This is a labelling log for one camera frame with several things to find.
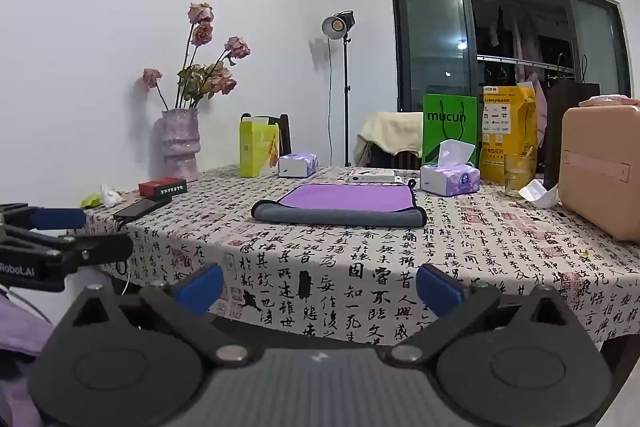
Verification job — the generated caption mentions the purple clothing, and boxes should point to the purple clothing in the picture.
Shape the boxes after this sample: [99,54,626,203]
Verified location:
[0,294,57,427]

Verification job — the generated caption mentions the yellow-green carton box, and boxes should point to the yellow-green carton box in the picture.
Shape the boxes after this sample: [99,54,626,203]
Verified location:
[239,117,281,178]

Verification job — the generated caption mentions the studio light on stand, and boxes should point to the studio light on stand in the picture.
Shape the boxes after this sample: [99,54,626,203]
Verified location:
[321,10,356,168]

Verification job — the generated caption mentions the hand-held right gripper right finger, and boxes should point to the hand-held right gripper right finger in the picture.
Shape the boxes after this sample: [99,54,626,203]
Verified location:
[391,263,572,366]

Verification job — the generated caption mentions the purple and grey towel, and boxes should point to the purple and grey towel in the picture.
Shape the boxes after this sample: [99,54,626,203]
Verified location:
[251,183,427,228]

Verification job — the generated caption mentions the crumpled white paper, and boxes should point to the crumpled white paper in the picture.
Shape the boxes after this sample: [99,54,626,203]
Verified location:
[518,179,559,208]

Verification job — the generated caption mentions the large purple tissue pack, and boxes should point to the large purple tissue pack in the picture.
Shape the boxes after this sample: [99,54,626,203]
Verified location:
[419,139,482,198]

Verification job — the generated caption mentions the hanging clothes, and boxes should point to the hanging clothes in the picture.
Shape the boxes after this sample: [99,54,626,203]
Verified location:
[487,7,548,112]

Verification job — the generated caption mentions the black framed sliding window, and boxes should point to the black framed sliding window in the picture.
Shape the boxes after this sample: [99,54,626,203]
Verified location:
[390,0,632,114]

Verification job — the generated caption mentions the yellow printed bag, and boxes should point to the yellow printed bag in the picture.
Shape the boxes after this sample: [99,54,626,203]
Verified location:
[479,84,539,184]

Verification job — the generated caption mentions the black chair back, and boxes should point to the black chair back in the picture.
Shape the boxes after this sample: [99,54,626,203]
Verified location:
[542,82,601,190]

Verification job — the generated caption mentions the small purple tissue pack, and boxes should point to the small purple tissue pack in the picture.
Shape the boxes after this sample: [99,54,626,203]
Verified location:
[278,152,319,178]

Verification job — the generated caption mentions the crumpled white tissue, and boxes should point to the crumpled white tissue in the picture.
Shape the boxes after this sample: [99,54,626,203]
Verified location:
[100,183,123,208]

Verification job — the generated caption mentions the dried pink roses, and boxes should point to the dried pink roses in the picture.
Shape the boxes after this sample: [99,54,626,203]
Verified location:
[142,2,252,112]

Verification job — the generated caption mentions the calligraphy printed tablecloth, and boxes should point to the calligraphy printed tablecloth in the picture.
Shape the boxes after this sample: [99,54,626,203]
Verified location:
[80,164,640,349]

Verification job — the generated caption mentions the pink speckled vase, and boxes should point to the pink speckled vase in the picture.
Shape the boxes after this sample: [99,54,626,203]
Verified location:
[160,108,202,182]

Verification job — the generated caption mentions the red box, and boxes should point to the red box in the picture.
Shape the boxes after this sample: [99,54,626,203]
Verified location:
[138,177,187,198]

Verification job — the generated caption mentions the dark chair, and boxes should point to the dark chair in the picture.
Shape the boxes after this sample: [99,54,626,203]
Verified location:
[357,142,424,170]

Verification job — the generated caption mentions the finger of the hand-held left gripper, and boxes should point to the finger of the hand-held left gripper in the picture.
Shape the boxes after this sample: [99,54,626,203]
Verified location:
[0,227,134,267]
[0,203,87,231]

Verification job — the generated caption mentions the white flat box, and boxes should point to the white flat box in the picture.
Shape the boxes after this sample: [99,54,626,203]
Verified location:
[348,168,404,184]

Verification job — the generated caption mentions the cream cloth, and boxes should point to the cream cloth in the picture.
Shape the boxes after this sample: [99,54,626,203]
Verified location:
[353,112,425,166]

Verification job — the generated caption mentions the pink item on case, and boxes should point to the pink item on case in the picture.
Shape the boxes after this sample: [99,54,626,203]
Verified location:
[580,94,640,108]

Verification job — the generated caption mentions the clear glass cup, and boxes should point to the clear glass cup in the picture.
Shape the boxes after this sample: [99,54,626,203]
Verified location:
[503,153,537,198]

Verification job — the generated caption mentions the pink hard case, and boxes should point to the pink hard case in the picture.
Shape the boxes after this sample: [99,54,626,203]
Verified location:
[557,104,640,242]

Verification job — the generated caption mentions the green paper bag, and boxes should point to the green paper bag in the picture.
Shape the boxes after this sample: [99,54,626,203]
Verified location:
[422,93,479,168]

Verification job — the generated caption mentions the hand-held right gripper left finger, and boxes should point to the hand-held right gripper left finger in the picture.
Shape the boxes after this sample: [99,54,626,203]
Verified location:
[70,263,253,365]

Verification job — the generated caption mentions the black phone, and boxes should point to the black phone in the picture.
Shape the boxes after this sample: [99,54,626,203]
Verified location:
[113,198,172,222]

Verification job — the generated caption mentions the black wooden chair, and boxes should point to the black wooden chair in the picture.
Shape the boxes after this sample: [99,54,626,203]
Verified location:
[241,113,292,158]

